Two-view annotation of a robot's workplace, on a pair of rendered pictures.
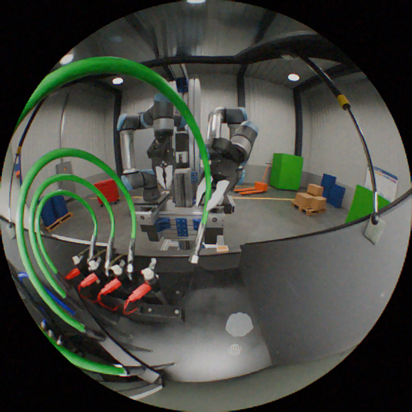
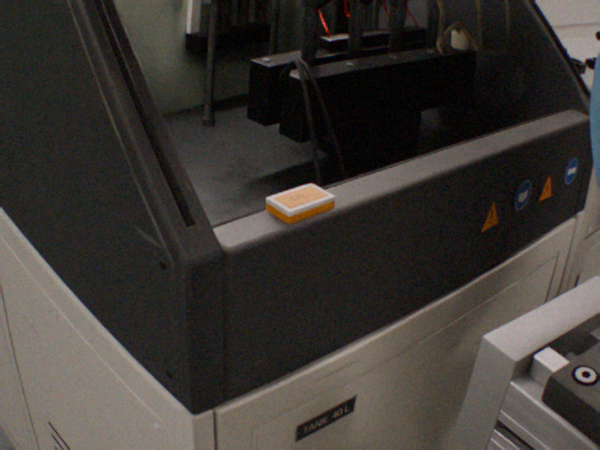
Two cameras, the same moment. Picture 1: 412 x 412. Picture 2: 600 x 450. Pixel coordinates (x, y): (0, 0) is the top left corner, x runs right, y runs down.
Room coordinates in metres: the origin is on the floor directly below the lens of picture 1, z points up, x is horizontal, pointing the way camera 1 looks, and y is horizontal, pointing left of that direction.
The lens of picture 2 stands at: (0.87, -0.44, 1.26)
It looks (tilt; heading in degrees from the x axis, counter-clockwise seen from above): 29 degrees down; 143
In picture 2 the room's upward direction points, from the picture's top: 4 degrees clockwise
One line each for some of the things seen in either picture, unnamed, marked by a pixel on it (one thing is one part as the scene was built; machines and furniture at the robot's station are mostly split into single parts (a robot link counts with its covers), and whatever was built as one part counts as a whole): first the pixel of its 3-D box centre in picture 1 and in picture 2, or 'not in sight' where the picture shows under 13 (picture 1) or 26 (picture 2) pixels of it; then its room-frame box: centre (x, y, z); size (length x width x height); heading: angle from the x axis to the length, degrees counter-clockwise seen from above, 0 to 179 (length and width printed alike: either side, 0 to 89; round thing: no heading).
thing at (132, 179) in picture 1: (129, 151); not in sight; (0.76, 0.52, 1.41); 0.15 x 0.12 x 0.55; 140
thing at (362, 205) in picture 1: (366, 221); not in sight; (0.76, -3.45, 0.65); 0.95 x 0.86 x 1.30; 6
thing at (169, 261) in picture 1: (176, 264); (447, 220); (0.37, 0.14, 0.87); 0.62 x 0.04 x 0.16; 96
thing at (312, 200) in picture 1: (312, 197); not in sight; (2.84, -3.47, 0.39); 1.20 x 0.85 x 0.79; 100
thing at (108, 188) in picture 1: (107, 192); not in sight; (3.24, 3.46, 0.43); 0.70 x 0.46 x 0.86; 113
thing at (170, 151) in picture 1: (164, 148); not in sight; (0.45, 0.15, 1.38); 0.09 x 0.08 x 0.12; 6
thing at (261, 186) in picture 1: (254, 177); not in sight; (4.48, -1.91, 0.60); 1.60 x 0.52 x 1.21; 113
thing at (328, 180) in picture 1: (332, 189); not in sight; (3.48, -5.63, 0.61); 1.26 x 0.48 x 1.22; 178
